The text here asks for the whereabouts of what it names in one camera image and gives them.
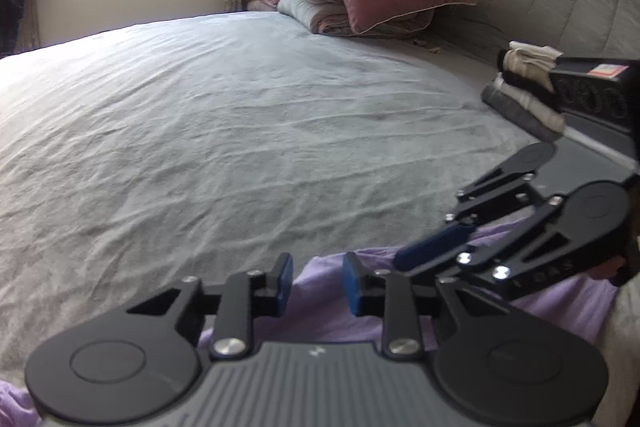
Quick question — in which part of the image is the folded grey garment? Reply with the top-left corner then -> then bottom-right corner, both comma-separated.
481,86 -> 566,144

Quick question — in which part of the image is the folded black garment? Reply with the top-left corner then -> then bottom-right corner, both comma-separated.
497,67 -> 562,108

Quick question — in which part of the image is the folded white ribbed garment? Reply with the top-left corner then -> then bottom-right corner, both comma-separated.
507,41 -> 563,60

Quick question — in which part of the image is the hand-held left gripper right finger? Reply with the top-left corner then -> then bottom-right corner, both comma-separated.
342,252 -> 511,358

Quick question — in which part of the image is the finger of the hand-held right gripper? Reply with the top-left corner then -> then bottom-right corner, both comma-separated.
445,152 -> 546,226
394,196 -> 601,304

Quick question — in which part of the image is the folded beige garment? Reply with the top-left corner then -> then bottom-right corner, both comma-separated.
500,49 -> 558,80

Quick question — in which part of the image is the purple sweater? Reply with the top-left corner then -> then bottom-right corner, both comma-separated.
0,219 -> 621,427

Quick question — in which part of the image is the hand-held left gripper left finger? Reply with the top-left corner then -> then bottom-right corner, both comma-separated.
125,253 -> 294,358

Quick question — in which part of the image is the person's right hand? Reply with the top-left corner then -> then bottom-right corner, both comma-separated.
589,256 -> 628,287

